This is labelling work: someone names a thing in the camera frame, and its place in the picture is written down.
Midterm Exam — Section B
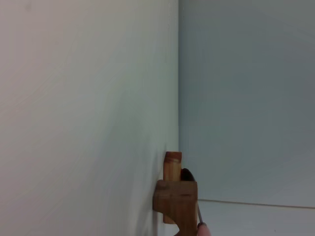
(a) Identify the glossy wooden rest block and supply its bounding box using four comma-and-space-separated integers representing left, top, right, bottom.
163, 151, 183, 224

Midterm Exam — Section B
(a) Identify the pink handled metal spoon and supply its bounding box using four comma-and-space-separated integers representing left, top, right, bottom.
180, 168, 213, 236

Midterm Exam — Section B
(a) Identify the matte arched wooden block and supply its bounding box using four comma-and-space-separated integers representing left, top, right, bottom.
152, 179, 199, 236

